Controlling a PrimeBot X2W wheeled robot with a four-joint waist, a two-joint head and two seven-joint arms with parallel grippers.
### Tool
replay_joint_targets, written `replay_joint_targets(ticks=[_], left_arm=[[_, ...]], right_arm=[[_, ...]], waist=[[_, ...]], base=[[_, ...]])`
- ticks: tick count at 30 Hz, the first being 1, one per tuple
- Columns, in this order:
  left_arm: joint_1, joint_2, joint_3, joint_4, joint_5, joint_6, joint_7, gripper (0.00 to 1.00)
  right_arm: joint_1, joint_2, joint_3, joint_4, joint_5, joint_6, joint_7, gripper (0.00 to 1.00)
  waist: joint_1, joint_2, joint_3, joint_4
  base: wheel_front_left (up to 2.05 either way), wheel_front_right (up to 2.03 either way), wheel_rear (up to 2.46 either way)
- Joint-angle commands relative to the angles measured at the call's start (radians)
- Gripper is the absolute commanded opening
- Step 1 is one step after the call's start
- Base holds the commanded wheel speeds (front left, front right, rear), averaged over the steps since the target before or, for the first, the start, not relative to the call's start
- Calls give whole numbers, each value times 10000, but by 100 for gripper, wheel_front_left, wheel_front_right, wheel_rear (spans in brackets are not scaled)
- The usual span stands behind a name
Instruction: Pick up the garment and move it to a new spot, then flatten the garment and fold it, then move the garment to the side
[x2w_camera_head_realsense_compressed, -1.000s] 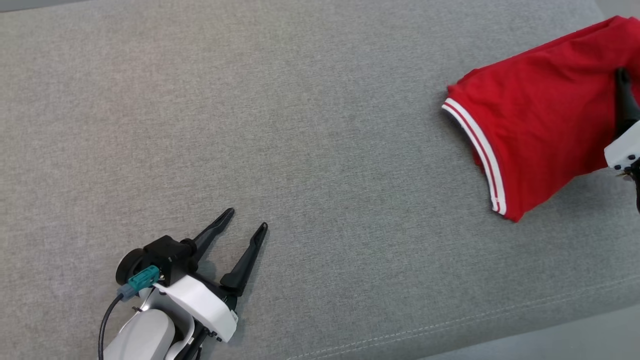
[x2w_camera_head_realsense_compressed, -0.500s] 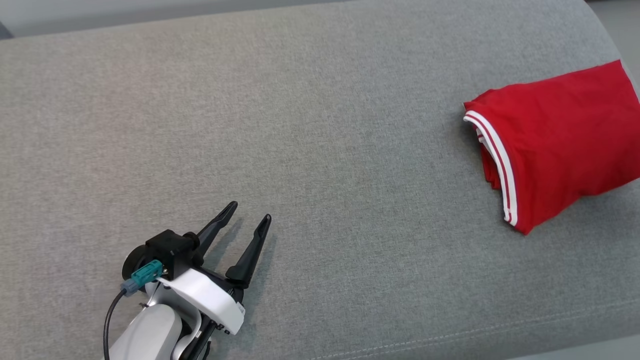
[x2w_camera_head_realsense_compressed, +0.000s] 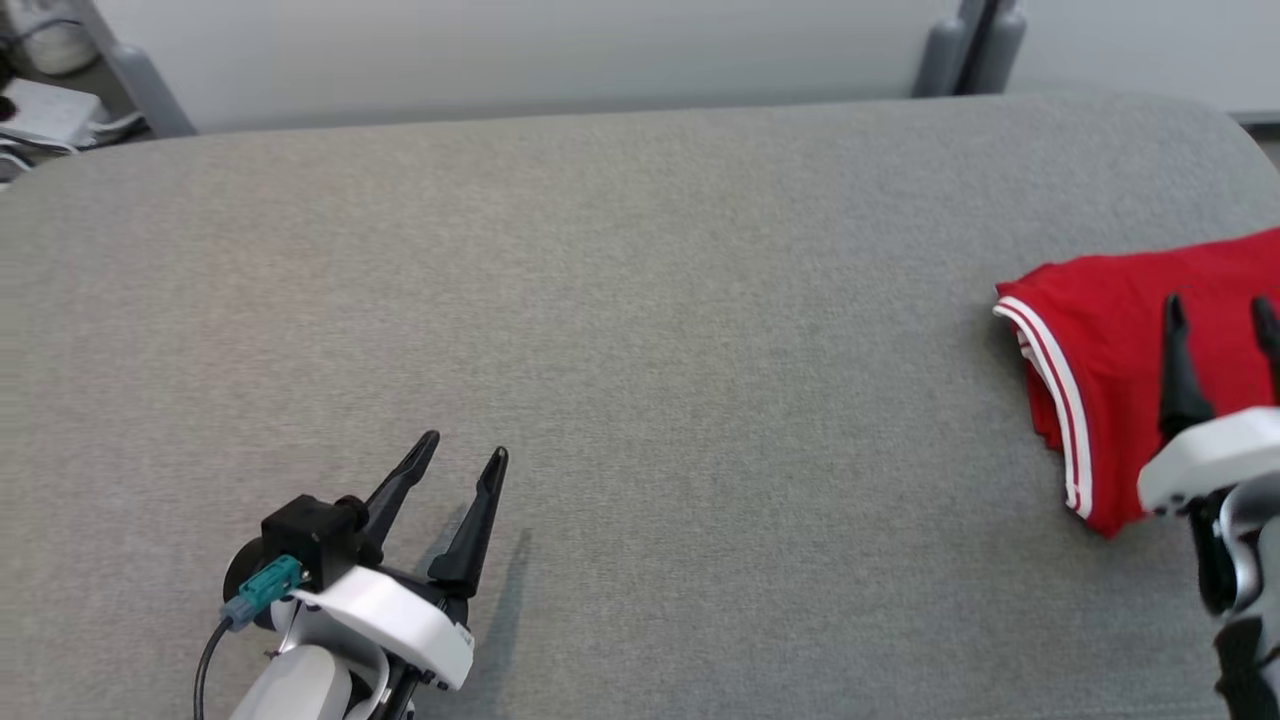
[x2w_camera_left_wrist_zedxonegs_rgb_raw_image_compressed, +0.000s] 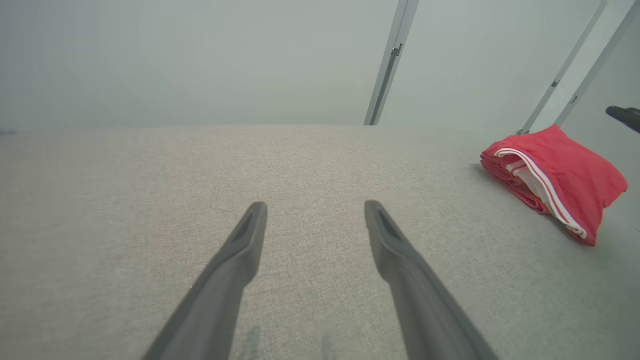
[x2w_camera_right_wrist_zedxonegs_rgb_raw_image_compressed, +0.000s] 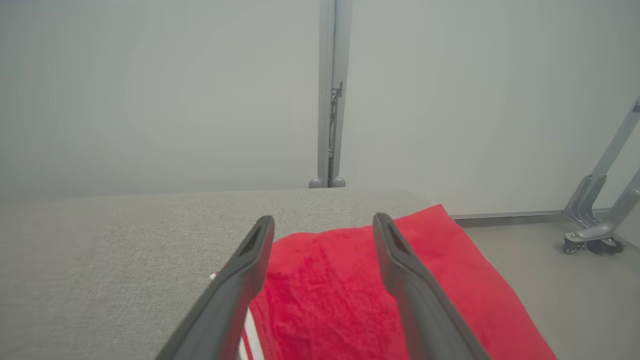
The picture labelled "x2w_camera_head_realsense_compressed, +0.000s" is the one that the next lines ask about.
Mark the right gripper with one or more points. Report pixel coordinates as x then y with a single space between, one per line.
1212 560

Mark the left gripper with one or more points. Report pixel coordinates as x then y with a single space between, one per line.
400 700

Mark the red Bulls 23 jersey shirt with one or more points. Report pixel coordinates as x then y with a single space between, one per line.
1110 350

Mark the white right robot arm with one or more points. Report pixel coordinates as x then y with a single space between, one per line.
1260 600

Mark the white partition panel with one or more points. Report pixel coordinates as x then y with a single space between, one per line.
1150 40
520 50

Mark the grey partition foot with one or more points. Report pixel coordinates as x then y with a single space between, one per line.
940 60
1000 50
150 92

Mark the white power strip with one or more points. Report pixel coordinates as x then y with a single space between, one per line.
45 110

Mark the white right camera bracket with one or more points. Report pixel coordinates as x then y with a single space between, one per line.
1210 455

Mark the white camera bracket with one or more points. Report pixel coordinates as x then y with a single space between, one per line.
1210 455
400 620

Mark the white left camera bracket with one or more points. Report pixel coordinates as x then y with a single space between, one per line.
400 620

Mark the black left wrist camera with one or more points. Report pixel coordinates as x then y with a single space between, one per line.
310 535

